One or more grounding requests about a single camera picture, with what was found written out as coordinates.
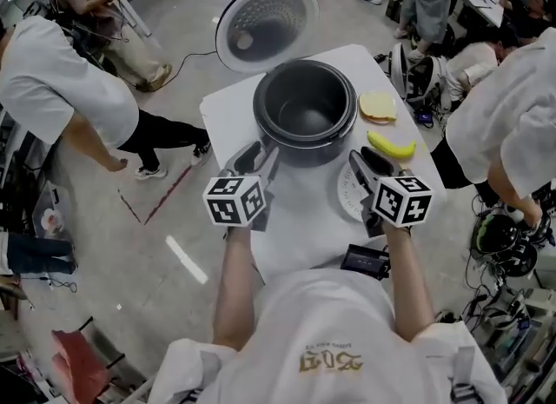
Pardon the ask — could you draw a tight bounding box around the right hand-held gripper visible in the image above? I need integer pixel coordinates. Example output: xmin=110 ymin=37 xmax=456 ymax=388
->
xmin=348 ymin=146 xmax=434 ymax=239

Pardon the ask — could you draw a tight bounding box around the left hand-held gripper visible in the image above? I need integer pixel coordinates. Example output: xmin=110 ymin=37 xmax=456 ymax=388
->
xmin=202 ymin=141 xmax=281 ymax=234

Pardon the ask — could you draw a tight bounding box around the white round steamer tray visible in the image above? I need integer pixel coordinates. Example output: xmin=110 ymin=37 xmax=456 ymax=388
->
xmin=337 ymin=162 xmax=377 ymax=223

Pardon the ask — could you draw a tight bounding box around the black pot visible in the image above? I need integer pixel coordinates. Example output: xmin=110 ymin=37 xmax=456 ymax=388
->
xmin=263 ymin=64 xmax=348 ymax=142

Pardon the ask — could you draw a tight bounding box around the black rice cooker white lid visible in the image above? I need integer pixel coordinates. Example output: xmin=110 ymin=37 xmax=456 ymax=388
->
xmin=215 ymin=0 xmax=358 ymax=169

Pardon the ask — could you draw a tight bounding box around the person's left forearm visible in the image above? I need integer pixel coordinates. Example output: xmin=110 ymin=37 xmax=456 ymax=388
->
xmin=212 ymin=222 xmax=263 ymax=346

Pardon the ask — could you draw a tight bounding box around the person's right forearm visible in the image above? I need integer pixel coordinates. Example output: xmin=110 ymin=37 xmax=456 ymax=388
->
xmin=383 ymin=222 xmax=436 ymax=343

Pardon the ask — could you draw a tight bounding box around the yellow banana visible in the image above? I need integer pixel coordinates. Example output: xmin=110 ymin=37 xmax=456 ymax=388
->
xmin=367 ymin=129 xmax=418 ymax=161

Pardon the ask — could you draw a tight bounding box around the slice of bread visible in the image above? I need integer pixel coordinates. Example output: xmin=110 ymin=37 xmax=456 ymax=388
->
xmin=358 ymin=91 xmax=399 ymax=126

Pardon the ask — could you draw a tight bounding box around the small blue and black device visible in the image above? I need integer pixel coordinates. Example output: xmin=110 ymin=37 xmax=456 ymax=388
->
xmin=414 ymin=108 xmax=436 ymax=130

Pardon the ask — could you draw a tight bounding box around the small black device with screen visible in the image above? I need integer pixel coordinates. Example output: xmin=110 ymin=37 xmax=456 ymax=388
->
xmin=340 ymin=243 xmax=393 ymax=282

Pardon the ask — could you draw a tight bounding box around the white and black helmet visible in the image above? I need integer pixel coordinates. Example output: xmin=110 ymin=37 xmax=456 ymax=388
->
xmin=387 ymin=42 xmax=410 ymax=100
xmin=407 ymin=55 xmax=449 ymax=110

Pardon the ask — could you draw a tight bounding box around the black helmet with green trim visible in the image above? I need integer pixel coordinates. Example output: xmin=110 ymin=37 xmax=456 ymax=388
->
xmin=472 ymin=210 xmax=553 ymax=279

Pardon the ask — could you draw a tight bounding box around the black bag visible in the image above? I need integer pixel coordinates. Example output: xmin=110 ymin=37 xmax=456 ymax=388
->
xmin=385 ymin=0 xmax=407 ymax=22

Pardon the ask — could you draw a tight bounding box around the person's white shirt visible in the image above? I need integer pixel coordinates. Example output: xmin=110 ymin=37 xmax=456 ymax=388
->
xmin=149 ymin=266 xmax=508 ymax=404

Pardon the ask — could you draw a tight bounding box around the white desk with papers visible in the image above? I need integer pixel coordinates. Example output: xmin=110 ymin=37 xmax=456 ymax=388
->
xmin=450 ymin=0 xmax=510 ymax=29

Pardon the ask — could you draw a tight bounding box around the clear plastic bag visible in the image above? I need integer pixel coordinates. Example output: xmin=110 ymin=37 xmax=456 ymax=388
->
xmin=33 ymin=182 xmax=73 ymax=241

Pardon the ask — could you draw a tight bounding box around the red bag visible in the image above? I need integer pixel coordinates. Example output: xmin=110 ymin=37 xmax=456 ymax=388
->
xmin=50 ymin=328 xmax=128 ymax=404

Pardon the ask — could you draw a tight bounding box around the black floor cable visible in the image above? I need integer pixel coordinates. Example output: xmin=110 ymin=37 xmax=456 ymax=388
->
xmin=166 ymin=49 xmax=219 ymax=87

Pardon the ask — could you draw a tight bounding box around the grey shoulder strap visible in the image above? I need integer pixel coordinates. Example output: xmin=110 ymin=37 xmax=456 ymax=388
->
xmin=447 ymin=344 xmax=484 ymax=404

